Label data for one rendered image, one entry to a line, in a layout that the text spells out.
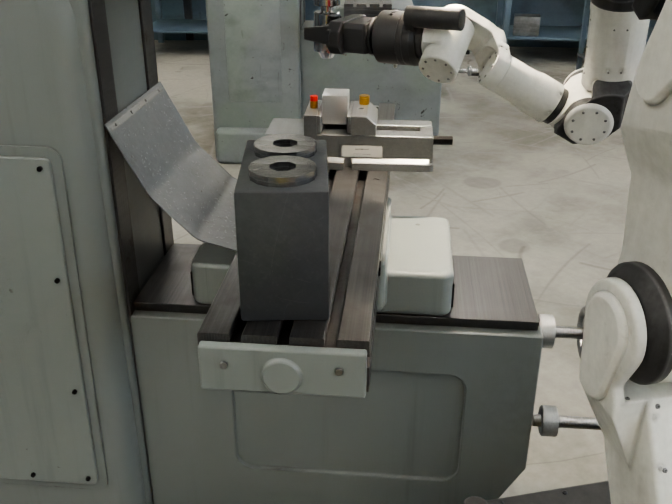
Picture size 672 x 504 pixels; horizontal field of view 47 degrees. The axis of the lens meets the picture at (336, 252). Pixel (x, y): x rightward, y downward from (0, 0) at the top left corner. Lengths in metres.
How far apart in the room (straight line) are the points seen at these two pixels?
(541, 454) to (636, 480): 1.33
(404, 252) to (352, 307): 0.44
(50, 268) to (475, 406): 0.84
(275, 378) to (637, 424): 0.45
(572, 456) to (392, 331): 1.03
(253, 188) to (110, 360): 0.68
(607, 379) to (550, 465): 1.39
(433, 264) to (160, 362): 0.57
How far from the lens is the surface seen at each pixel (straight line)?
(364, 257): 1.24
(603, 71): 1.33
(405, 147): 1.61
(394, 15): 1.36
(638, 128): 0.90
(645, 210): 0.95
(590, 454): 2.41
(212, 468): 1.74
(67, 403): 1.65
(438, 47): 1.30
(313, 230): 1.00
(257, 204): 0.99
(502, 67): 1.34
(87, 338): 1.56
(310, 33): 1.42
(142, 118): 1.55
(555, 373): 2.72
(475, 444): 1.63
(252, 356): 1.03
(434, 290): 1.45
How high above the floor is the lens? 1.48
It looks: 26 degrees down
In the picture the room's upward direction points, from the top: straight up
